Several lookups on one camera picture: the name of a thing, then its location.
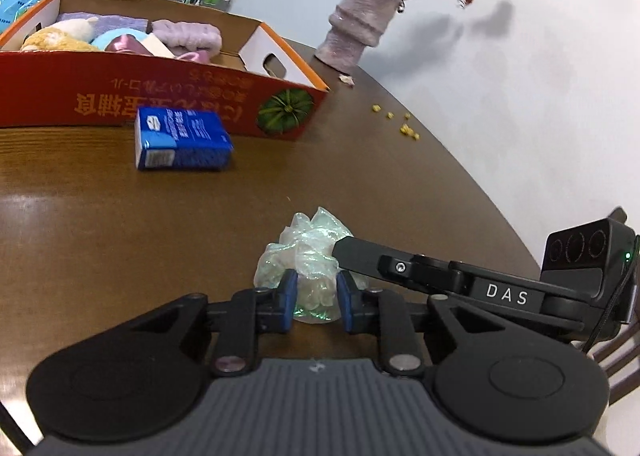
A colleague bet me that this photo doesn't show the blue plastic bag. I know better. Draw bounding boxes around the blue plastic bag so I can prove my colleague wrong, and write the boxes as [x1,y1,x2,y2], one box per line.
[0,0,47,35]

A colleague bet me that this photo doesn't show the pink bow item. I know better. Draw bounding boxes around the pink bow item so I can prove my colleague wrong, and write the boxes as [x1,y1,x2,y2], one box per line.
[172,50,212,69]

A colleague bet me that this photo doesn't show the purple towel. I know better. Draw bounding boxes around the purple towel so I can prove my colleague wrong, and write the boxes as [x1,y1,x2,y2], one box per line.
[56,11,151,37]

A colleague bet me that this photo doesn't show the white plush toy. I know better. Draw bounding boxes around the white plush toy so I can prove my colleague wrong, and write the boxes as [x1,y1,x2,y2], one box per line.
[47,16,99,42]

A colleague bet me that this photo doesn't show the clear plastic bag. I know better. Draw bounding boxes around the clear plastic bag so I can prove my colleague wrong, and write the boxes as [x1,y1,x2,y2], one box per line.
[254,206,373,325]

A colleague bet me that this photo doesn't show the blue tissue pack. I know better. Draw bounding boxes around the blue tissue pack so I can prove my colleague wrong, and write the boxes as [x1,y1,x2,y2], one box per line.
[134,106,235,172]

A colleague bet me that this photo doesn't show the lilac ribbed vase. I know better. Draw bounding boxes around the lilac ribbed vase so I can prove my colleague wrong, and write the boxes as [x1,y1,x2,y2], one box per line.
[314,0,402,75]

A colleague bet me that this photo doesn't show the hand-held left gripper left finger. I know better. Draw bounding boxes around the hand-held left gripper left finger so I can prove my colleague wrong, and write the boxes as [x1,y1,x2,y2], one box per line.
[112,269,300,378]

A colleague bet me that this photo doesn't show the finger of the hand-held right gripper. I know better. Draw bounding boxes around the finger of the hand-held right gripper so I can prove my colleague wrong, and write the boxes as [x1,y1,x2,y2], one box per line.
[332,235,471,295]

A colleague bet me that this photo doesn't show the orange cardboard box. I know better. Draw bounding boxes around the orange cardboard box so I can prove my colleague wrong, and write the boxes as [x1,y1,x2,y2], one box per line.
[0,0,330,141]

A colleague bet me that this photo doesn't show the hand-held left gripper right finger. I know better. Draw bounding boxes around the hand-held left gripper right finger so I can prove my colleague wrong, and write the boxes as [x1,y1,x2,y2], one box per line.
[336,270,501,377]

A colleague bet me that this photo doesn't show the yellow plush toy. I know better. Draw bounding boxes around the yellow plush toy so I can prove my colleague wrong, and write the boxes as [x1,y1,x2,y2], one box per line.
[20,26,101,53]

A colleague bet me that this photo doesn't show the scattered yellow crumbs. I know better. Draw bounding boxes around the scattered yellow crumbs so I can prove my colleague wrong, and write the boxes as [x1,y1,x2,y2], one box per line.
[370,105,422,141]

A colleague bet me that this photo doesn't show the pink satin cloth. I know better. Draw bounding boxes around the pink satin cloth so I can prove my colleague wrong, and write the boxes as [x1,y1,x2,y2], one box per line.
[107,34,157,57]

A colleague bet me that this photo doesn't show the white soft item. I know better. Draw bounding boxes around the white soft item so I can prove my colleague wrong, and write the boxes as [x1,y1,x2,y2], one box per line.
[140,34,177,58]

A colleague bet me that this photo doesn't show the wooden chair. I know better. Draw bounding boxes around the wooden chair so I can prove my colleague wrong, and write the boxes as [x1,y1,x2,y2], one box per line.
[590,266,640,408]

